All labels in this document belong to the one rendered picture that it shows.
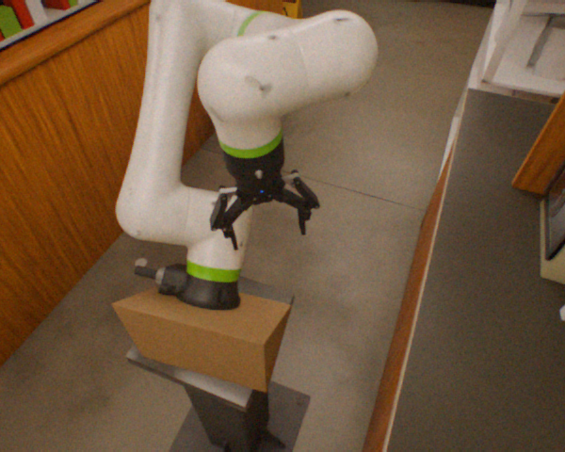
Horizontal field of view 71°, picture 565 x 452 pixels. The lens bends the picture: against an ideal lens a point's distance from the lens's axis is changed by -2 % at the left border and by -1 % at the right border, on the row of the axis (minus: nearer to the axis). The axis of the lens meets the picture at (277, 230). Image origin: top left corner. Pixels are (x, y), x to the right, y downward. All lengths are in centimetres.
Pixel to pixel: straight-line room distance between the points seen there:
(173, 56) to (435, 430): 95
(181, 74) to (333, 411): 155
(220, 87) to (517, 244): 110
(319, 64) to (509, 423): 86
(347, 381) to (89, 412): 117
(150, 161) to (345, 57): 47
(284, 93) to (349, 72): 8
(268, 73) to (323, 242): 200
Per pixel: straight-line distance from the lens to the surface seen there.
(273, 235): 246
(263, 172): 58
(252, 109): 49
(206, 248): 88
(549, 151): 151
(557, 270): 133
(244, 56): 49
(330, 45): 52
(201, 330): 79
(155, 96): 87
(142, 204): 84
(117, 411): 208
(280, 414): 193
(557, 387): 118
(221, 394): 99
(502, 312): 122
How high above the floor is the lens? 187
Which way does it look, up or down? 49 degrees down
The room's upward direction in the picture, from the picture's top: straight up
